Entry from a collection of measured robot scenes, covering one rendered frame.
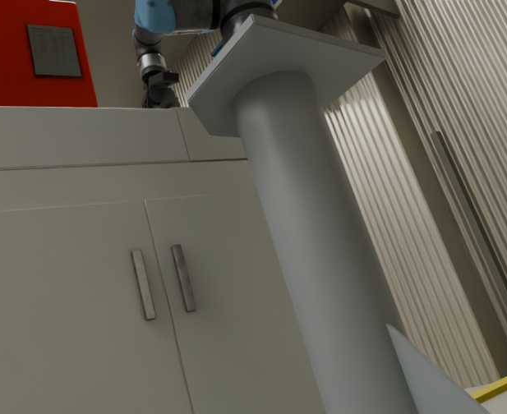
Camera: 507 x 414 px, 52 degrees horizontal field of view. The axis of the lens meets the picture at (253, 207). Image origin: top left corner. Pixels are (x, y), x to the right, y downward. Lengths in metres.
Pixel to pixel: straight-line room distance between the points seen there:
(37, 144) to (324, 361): 0.70
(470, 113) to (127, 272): 2.41
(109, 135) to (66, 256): 0.29
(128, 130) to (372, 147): 2.24
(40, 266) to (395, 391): 0.64
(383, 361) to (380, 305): 0.08
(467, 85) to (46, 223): 2.54
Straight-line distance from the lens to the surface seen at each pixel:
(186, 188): 1.16
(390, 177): 3.15
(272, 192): 0.87
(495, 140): 3.04
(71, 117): 1.18
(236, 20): 1.04
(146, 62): 1.51
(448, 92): 3.21
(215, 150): 1.24
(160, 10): 1.05
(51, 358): 0.99
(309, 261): 0.82
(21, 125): 1.15
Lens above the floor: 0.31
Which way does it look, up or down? 18 degrees up
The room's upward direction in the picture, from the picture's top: 17 degrees counter-clockwise
